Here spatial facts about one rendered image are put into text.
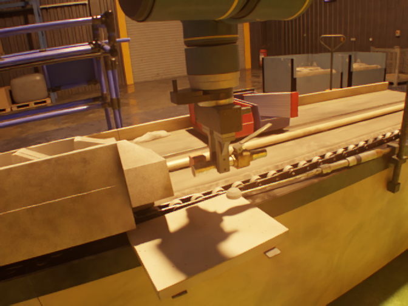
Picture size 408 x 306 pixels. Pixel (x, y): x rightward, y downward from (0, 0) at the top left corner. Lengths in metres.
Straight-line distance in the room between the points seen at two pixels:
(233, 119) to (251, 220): 0.24
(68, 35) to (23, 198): 10.42
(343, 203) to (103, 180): 0.79
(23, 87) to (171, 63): 5.44
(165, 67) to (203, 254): 10.90
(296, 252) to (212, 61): 0.70
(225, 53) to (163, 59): 10.79
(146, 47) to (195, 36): 10.62
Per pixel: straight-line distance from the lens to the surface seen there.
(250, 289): 0.97
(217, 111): 0.54
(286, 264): 1.00
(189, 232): 0.63
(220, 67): 0.53
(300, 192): 0.86
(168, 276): 0.54
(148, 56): 11.17
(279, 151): 1.15
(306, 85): 5.47
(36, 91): 9.59
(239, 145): 0.64
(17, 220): 0.64
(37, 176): 0.61
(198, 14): 0.35
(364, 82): 6.86
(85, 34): 10.95
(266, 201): 0.78
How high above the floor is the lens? 1.18
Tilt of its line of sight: 22 degrees down
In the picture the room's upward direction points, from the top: 5 degrees counter-clockwise
